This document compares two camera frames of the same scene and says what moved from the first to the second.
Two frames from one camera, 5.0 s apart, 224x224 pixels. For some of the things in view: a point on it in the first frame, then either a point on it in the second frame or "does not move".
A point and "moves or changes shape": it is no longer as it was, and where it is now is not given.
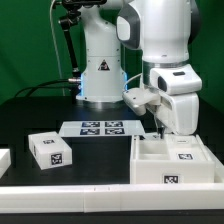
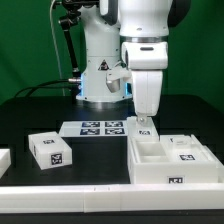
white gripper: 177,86 -> 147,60
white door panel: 152,136 moves or changes shape
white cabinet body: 149,163 does not move
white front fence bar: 61,199 does not move
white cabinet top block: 49,150 does not move
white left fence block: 5,160 does not move
